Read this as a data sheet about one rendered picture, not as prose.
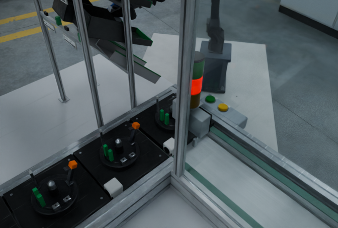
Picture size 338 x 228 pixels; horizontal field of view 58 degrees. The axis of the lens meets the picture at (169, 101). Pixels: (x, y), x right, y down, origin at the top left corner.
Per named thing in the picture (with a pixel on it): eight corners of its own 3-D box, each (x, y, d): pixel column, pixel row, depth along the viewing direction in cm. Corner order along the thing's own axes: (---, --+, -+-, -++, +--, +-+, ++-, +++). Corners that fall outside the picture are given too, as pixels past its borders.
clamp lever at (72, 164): (70, 178, 97) (74, 159, 94) (74, 182, 96) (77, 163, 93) (60, 181, 95) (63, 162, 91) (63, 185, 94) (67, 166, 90)
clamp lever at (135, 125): (131, 139, 110) (137, 121, 107) (135, 142, 109) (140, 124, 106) (123, 141, 107) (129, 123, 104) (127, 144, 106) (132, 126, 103)
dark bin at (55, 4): (114, 20, 137) (119, 4, 134) (128, 32, 129) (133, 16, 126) (52, 7, 119) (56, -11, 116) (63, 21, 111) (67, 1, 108)
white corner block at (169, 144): (171, 143, 115) (171, 136, 112) (180, 150, 112) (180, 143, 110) (162, 150, 112) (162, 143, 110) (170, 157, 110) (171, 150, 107)
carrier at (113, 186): (127, 124, 122) (124, 100, 114) (168, 159, 109) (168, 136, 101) (73, 156, 110) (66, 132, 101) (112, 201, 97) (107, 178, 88)
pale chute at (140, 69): (140, 69, 144) (146, 61, 143) (155, 84, 135) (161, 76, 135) (95, 44, 122) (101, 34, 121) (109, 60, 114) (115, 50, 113)
